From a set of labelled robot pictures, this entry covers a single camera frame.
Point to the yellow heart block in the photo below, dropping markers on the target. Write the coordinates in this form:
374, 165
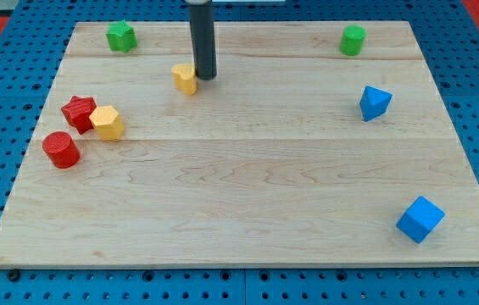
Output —
185, 79

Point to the green star block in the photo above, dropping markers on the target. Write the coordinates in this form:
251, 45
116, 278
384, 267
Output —
121, 37

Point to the red star block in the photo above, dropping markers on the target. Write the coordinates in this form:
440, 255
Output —
77, 112

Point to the light wooden board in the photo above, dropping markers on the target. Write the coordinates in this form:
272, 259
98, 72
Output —
269, 165

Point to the yellow hexagon block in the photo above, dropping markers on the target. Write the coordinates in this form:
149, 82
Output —
107, 122

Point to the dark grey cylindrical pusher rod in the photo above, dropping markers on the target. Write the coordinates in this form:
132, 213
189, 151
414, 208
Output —
201, 20

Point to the blue triangular prism block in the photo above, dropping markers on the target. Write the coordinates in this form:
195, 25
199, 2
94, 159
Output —
374, 102

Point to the green cylinder block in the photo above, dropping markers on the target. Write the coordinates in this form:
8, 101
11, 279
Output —
352, 40

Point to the red cylinder block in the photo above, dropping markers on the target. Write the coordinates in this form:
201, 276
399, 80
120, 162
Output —
61, 149

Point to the blue cube block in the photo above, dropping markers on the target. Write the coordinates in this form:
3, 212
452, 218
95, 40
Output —
420, 219

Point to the blue perforated base mat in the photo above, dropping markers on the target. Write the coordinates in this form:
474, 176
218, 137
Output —
31, 47

